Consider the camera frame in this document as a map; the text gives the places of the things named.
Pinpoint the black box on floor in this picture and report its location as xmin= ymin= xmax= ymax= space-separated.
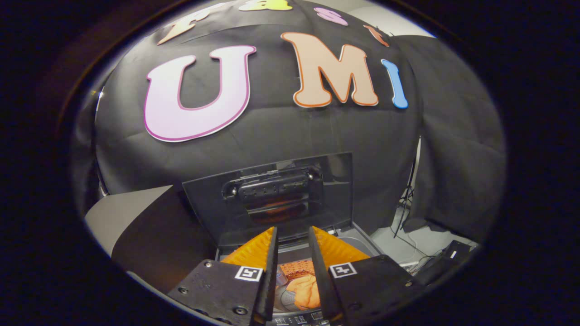
xmin=415 ymin=240 xmax=472 ymax=286

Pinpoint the black light stand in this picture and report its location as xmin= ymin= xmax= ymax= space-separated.
xmin=393 ymin=136 xmax=422 ymax=238

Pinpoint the grey washing machine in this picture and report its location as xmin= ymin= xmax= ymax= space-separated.
xmin=215 ymin=223 xmax=385 ymax=326

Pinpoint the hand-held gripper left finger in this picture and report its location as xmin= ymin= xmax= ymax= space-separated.
xmin=167 ymin=226 xmax=279 ymax=326

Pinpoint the dark transparent washing machine lid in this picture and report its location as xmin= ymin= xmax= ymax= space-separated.
xmin=182 ymin=152 xmax=354 ymax=249

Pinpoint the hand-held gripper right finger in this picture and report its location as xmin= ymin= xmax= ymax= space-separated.
xmin=309 ymin=225 xmax=426 ymax=326

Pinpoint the beige cabinet with dark side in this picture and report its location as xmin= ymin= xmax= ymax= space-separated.
xmin=85 ymin=183 xmax=218 ymax=295

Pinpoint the black backdrop cloth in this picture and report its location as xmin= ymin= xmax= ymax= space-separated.
xmin=72 ymin=0 xmax=506 ymax=243

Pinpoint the orange garment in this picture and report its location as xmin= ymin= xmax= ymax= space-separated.
xmin=275 ymin=259 xmax=321 ymax=311

